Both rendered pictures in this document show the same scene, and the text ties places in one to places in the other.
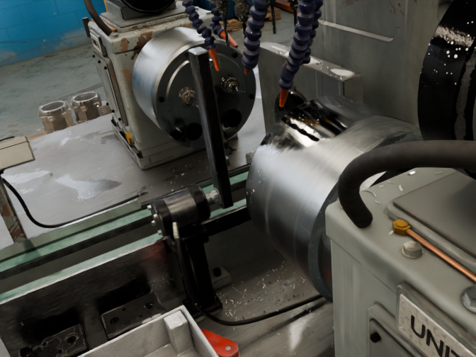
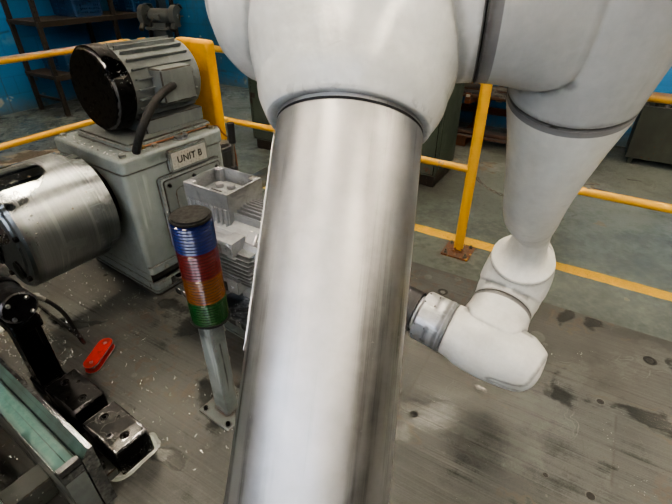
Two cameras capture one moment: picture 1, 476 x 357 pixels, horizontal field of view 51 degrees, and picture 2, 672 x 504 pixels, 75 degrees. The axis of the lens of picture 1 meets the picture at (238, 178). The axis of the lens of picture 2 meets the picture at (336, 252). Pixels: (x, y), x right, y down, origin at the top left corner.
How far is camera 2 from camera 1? 104 cm
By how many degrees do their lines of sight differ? 96
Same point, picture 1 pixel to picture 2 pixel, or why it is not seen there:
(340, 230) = (134, 162)
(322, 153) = (54, 175)
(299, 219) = (88, 205)
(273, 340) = (93, 332)
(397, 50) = not seen: outside the picture
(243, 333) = (85, 349)
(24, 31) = not seen: outside the picture
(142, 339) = (199, 190)
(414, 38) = not seen: outside the picture
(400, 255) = (157, 147)
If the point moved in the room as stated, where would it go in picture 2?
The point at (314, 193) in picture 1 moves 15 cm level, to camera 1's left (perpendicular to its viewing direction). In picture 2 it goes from (81, 187) to (92, 216)
